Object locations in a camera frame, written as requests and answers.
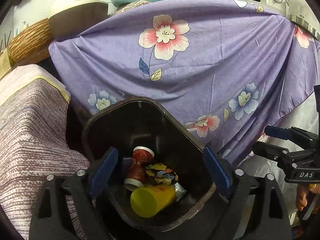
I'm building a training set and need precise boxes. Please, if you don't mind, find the red paper coffee cup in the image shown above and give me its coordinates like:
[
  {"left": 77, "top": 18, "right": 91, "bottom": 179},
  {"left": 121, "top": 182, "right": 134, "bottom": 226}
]
[{"left": 124, "top": 146, "right": 155, "bottom": 192}]

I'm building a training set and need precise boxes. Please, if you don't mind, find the yellow plastic cup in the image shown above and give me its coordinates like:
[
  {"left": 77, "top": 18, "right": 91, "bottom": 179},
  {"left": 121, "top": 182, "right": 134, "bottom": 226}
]
[{"left": 130, "top": 185, "right": 176, "bottom": 218}]

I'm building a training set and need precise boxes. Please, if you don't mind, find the black trash bin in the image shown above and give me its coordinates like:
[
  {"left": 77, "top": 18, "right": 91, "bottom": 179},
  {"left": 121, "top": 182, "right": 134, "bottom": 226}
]
[{"left": 82, "top": 98, "right": 214, "bottom": 234}]

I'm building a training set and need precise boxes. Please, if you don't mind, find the person right hand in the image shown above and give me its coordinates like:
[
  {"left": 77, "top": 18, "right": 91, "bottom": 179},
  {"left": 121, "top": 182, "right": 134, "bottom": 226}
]
[{"left": 296, "top": 184, "right": 319, "bottom": 211}]

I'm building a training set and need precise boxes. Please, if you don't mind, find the purple striped tablecloth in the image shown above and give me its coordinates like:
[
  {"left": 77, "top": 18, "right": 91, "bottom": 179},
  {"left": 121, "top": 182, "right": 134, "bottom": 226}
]
[{"left": 1, "top": 64, "right": 89, "bottom": 239}]

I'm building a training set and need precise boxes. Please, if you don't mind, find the colourful snack wrapper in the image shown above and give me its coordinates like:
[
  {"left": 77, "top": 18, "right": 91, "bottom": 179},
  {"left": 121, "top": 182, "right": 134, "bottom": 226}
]
[{"left": 145, "top": 163, "right": 178, "bottom": 185}]

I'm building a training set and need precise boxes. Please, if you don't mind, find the purple floral cloth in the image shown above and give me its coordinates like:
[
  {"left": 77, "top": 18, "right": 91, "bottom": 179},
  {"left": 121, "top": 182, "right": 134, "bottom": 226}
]
[{"left": 49, "top": 0, "right": 319, "bottom": 165}]

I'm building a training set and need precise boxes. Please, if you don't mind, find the beige utensil holder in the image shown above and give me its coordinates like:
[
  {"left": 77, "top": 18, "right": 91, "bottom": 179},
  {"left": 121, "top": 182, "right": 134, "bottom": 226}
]
[{"left": 0, "top": 48, "right": 13, "bottom": 79}]

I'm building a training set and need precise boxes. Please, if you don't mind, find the woven wicker basket sink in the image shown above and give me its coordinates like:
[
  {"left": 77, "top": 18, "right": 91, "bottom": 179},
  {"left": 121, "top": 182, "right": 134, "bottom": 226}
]
[{"left": 8, "top": 18, "right": 53, "bottom": 66}]

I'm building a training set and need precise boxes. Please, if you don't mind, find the brown white rice cooker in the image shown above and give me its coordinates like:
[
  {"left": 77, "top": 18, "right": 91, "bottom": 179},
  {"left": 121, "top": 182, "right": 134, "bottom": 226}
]
[{"left": 48, "top": 0, "right": 108, "bottom": 41}]

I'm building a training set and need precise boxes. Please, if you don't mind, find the patterned brown cloth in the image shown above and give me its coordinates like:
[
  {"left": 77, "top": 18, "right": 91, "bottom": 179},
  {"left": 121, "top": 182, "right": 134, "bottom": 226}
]
[{"left": 109, "top": 0, "right": 150, "bottom": 17}]

